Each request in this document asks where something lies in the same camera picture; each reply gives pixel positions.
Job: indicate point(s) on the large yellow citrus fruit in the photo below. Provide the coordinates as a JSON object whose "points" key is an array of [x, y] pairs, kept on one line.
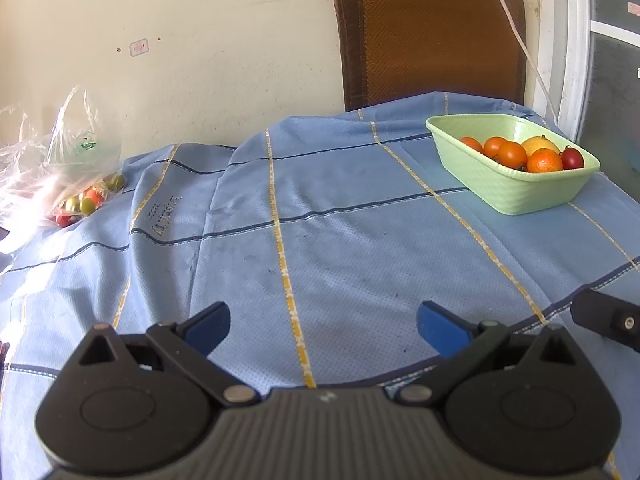
{"points": [[536, 143]]}

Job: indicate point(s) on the small orange tangerine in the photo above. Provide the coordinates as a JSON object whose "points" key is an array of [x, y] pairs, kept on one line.
{"points": [[512, 155], [492, 146]]}

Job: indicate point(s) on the blue checked tablecloth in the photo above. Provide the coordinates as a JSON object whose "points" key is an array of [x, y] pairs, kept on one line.
{"points": [[323, 235]]}

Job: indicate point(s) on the light green plastic basket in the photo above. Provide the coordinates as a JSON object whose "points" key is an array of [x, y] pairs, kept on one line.
{"points": [[508, 191]]}

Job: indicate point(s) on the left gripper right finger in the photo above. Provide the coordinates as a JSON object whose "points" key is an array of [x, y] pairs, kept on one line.
{"points": [[488, 363]]}

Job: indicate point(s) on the large orange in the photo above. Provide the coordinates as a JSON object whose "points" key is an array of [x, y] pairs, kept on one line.
{"points": [[543, 161]]}

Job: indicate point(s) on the brown woven chair back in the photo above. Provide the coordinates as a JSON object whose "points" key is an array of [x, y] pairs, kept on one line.
{"points": [[391, 49]]}

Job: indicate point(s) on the clear plastic fruit bag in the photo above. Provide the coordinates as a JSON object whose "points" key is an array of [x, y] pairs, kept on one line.
{"points": [[41, 170]]}

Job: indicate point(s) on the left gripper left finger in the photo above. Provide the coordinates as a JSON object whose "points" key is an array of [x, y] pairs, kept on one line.
{"points": [[166, 365]]}

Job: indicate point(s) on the dark red cherry tomato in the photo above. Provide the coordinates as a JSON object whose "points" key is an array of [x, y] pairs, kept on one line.
{"points": [[572, 158]]}

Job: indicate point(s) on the white window frame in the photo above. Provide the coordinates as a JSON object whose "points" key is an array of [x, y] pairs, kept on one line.
{"points": [[566, 29]]}

